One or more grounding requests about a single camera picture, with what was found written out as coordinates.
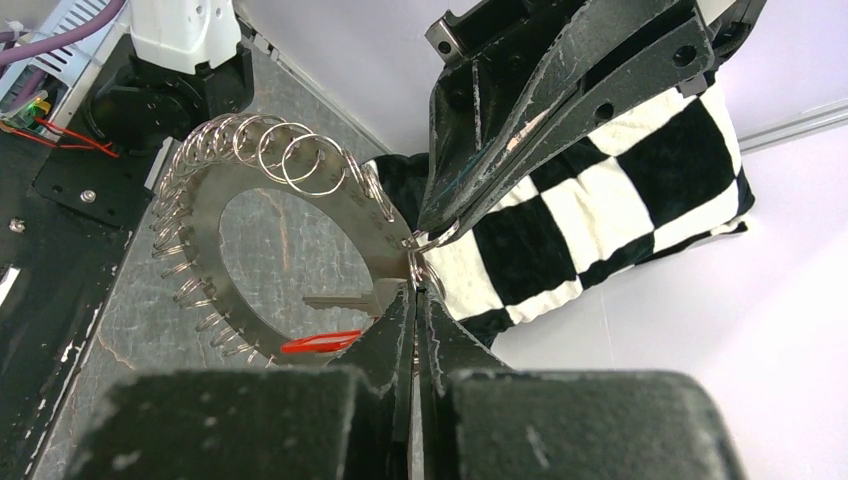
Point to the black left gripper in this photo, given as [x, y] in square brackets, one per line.
[524, 80]

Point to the white toothed cable duct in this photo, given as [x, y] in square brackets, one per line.
[88, 30]

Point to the silver key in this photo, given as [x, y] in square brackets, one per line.
[373, 302]

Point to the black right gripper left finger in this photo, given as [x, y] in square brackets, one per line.
[349, 419]

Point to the black white checkered pillow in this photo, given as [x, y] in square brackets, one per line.
[655, 181]

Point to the red plastic tag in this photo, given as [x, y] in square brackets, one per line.
[321, 343]

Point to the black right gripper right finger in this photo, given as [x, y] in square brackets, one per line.
[484, 420]

